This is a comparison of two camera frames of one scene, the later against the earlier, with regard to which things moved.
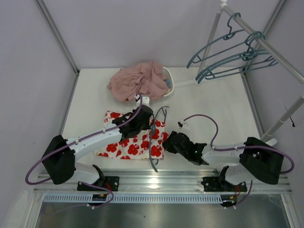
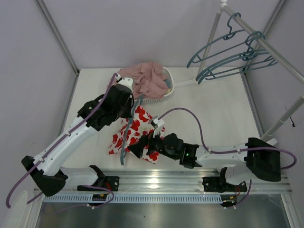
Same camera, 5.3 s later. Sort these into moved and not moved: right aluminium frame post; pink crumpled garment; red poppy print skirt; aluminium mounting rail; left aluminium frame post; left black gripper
Moved: red poppy print skirt; left black gripper
Not moved: pink crumpled garment; right aluminium frame post; aluminium mounting rail; left aluminium frame post
